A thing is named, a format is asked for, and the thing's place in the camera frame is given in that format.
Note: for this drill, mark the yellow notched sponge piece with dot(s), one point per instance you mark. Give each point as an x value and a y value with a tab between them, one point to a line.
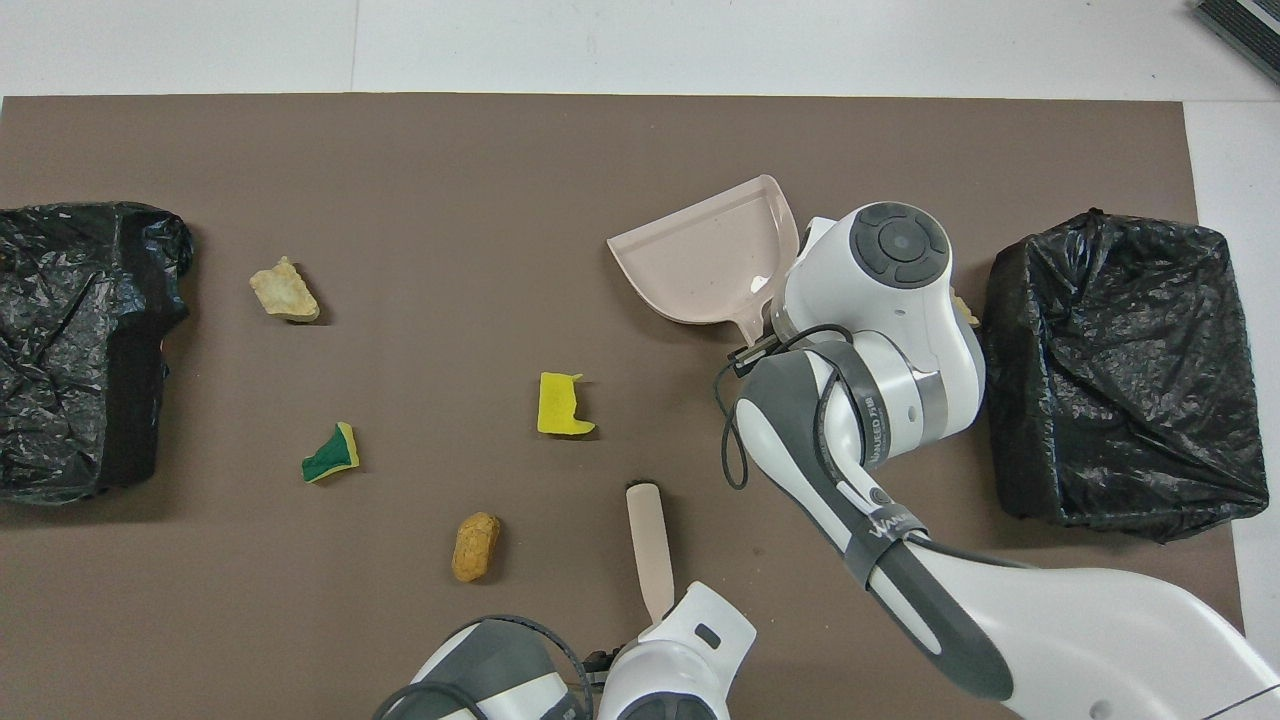
560	405

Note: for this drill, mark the tan cracker piece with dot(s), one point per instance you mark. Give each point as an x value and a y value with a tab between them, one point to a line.
968	312

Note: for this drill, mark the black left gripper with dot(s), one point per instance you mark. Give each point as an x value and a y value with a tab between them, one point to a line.
598	668

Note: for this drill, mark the beige plastic dustpan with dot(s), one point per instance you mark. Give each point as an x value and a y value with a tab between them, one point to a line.
710	260

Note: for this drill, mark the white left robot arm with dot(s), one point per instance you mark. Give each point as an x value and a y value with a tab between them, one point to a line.
690	650

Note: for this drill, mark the green and yellow sponge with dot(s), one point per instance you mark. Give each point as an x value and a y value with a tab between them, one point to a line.
330	455

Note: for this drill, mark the black bag lined bin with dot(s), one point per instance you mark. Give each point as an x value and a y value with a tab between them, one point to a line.
1120	380
60	350

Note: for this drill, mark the orange brown bread roll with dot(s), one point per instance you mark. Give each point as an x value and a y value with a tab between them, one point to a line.
475	546

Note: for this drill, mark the dark ribbed panel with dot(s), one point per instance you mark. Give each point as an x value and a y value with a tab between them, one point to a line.
1245	25

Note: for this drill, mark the beige hand brush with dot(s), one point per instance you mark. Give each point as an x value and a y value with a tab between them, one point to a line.
650	550

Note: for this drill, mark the brown table mat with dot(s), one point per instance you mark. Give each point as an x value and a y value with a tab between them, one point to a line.
500	180

